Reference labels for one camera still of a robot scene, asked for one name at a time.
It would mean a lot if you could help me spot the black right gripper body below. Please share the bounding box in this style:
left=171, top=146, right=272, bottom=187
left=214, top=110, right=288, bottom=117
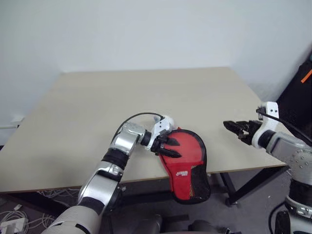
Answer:
left=246, top=120, right=263, bottom=146

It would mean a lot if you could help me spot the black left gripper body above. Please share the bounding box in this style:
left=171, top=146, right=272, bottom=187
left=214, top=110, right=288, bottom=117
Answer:
left=151, top=135, right=169, bottom=156

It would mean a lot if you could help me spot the red black paddle case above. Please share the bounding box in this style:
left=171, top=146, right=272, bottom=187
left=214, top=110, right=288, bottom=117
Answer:
left=158, top=126, right=212, bottom=205

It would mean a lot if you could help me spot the large black object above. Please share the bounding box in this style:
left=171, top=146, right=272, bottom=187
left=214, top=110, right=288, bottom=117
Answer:
left=276, top=58, right=312, bottom=141

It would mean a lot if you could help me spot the orange tape strip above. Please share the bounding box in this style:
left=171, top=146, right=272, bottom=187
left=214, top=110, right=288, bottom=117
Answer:
left=301, top=69, right=312, bottom=84

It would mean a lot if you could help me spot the white power strip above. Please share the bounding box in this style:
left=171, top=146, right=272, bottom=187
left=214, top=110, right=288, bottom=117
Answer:
left=0, top=216, right=28, bottom=234

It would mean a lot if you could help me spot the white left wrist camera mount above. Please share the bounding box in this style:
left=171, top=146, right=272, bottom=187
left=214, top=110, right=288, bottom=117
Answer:
left=143, top=115, right=176, bottom=153

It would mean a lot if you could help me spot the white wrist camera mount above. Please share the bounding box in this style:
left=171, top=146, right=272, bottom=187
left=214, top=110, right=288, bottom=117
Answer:
left=251, top=101, right=281, bottom=149
left=143, top=115, right=176, bottom=153

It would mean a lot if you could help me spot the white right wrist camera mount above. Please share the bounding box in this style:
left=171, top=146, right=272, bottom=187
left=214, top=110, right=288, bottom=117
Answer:
left=251, top=101, right=281, bottom=149

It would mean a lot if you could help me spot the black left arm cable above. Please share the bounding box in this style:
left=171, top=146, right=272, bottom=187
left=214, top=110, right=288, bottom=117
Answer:
left=114, top=112, right=164, bottom=142

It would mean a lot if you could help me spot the black metal table frame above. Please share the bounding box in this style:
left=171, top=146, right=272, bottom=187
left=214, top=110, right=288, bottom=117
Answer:
left=0, top=165, right=291, bottom=208

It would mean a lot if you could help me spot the white floor cable tangle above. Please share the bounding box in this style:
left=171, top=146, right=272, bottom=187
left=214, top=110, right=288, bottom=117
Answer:
left=0, top=187, right=81, bottom=234

